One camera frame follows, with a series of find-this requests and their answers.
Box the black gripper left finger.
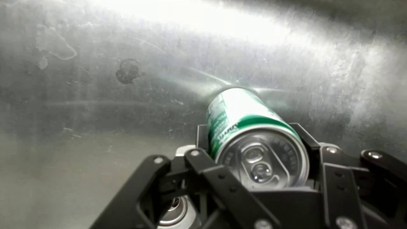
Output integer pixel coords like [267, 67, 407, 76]
[88, 124, 281, 229]

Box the stainless steel double sink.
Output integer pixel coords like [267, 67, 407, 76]
[0, 0, 407, 229]

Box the green soda can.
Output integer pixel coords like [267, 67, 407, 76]
[205, 87, 312, 190]

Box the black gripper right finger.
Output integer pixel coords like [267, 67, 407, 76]
[292, 123, 407, 229]

